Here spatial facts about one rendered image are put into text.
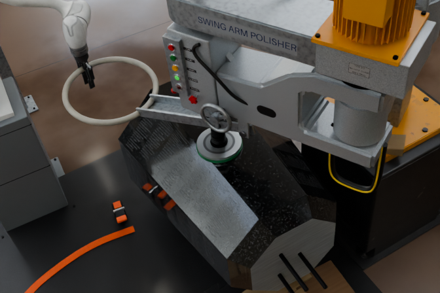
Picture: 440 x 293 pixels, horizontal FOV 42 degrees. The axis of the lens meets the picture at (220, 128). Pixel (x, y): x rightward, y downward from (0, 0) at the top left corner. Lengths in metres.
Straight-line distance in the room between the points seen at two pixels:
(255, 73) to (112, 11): 3.28
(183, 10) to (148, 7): 3.18
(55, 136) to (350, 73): 2.78
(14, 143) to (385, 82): 2.14
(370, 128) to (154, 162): 1.27
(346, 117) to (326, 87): 0.14
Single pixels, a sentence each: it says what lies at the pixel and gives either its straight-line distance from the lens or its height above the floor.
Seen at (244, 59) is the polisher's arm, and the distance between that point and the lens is 2.27.
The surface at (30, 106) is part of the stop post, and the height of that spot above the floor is 0.01.
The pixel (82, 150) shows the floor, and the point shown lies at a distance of 4.08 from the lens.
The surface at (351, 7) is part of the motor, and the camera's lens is 1.66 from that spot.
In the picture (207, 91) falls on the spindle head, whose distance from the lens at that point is 2.30.
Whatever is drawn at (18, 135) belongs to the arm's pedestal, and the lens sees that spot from 3.29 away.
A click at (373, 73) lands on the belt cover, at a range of 1.83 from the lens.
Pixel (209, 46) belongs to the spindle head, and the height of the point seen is 1.55.
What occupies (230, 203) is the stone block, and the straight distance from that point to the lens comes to 2.55.
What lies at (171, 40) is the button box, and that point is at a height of 1.54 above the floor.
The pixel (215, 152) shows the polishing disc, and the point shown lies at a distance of 2.65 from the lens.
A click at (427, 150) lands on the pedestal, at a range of 2.90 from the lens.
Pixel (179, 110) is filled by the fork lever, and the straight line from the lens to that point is 2.75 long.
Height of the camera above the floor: 2.84
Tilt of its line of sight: 45 degrees down
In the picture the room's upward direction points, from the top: 7 degrees counter-clockwise
